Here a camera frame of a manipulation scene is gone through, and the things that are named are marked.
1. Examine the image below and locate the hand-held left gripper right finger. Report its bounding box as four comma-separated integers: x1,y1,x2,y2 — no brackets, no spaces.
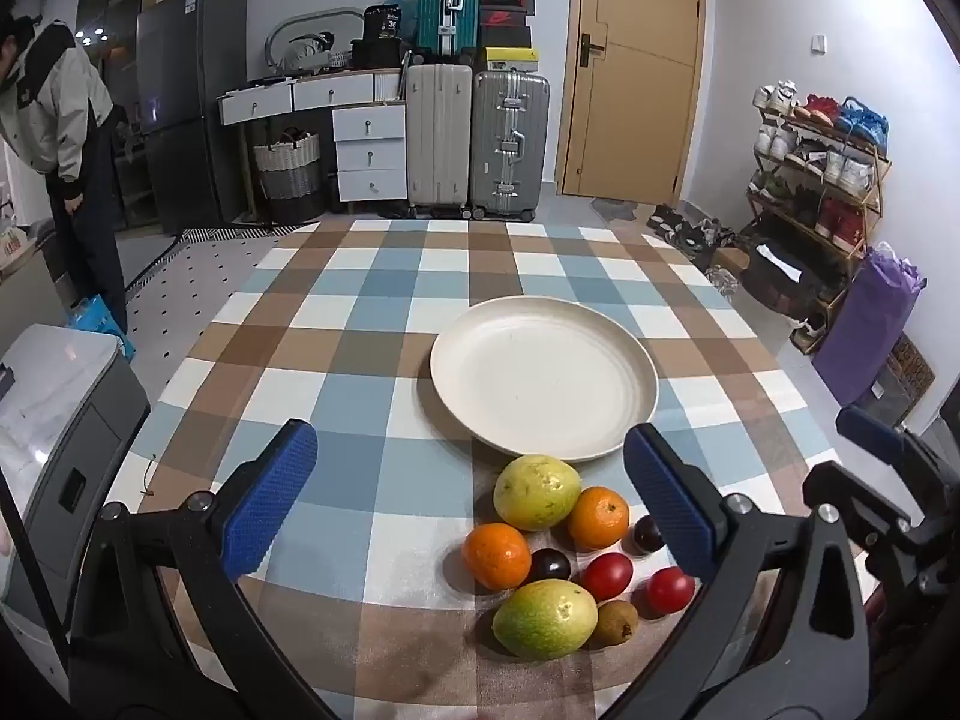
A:
600,424,890,720

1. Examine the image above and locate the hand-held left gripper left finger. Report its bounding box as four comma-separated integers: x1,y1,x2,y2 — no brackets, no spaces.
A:
67,420,338,720

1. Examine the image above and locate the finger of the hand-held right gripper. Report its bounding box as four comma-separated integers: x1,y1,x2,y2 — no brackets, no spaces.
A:
802,460,920,552
835,405,960,496

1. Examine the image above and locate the orange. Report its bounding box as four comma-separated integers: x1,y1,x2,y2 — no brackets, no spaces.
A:
462,523,532,590
566,487,630,550

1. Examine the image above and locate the red tomato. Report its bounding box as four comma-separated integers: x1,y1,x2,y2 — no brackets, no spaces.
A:
645,567,696,614
581,552,635,601

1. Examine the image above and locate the yellow-green mango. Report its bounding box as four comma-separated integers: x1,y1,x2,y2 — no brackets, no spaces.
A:
493,454,583,532

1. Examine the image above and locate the brown kiwi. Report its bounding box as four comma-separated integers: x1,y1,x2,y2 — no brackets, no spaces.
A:
592,600,640,646

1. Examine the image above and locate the cream round plate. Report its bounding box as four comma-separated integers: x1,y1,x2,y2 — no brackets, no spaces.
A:
430,298,659,464

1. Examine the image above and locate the green mango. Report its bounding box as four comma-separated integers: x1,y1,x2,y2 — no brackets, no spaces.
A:
492,580,599,662

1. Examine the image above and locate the purple bag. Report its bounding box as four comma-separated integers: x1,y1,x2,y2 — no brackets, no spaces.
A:
814,244,927,407

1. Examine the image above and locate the checked tablecloth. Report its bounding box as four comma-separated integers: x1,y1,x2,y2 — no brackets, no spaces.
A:
135,219,871,720

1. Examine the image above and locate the white printer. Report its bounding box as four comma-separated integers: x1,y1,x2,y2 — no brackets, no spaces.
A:
0,324,151,683

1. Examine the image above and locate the wooden shoe rack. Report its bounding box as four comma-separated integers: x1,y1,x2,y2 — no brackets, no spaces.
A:
746,82,893,353

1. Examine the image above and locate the blue box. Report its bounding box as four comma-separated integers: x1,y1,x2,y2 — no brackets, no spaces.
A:
66,296,125,335

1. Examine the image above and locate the pile of shoes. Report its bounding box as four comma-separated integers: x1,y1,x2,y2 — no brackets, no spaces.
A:
646,204,740,271

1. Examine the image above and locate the striped rug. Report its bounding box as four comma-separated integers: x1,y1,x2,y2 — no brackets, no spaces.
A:
180,223,301,242

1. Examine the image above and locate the woven basket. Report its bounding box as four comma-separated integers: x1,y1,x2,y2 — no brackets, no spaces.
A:
253,131,325,224

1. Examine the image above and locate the white desk with drawers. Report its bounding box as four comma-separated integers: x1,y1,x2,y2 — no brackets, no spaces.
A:
217,67,410,203

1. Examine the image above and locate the silver suitcase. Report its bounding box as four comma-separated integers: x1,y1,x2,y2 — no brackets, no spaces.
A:
471,71,551,222

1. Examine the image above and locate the beige suitcase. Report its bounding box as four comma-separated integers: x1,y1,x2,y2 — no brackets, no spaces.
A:
405,64,473,215

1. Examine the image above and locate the grey refrigerator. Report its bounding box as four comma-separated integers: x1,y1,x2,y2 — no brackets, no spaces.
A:
135,0,248,235

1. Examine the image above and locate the wooden door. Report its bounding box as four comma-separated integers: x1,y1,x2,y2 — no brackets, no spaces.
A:
556,0,706,203

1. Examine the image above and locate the black bag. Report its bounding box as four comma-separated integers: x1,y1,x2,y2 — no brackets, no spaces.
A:
364,6,406,42

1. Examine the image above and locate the stack of dark shoe boxes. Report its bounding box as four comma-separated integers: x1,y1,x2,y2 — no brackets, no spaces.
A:
480,0,537,50

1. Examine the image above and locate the grey curved frame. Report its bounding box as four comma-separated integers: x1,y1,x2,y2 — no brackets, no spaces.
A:
268,7,365,76

